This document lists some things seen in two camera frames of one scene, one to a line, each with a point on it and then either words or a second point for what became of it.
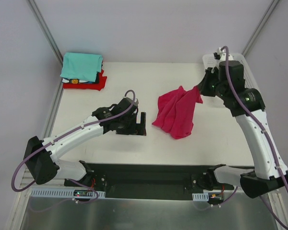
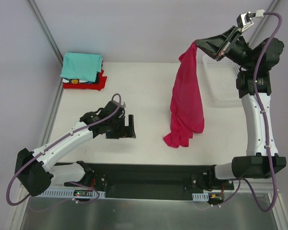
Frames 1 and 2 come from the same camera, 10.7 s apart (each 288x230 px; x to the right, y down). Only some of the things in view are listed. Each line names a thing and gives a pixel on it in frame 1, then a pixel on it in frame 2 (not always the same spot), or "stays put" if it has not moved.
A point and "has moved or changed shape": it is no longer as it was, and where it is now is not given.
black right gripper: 207,84 → 228,43
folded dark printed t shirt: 75,81 stays put
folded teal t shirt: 81,66 stays put
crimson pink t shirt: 176,111 has moved or changed shape
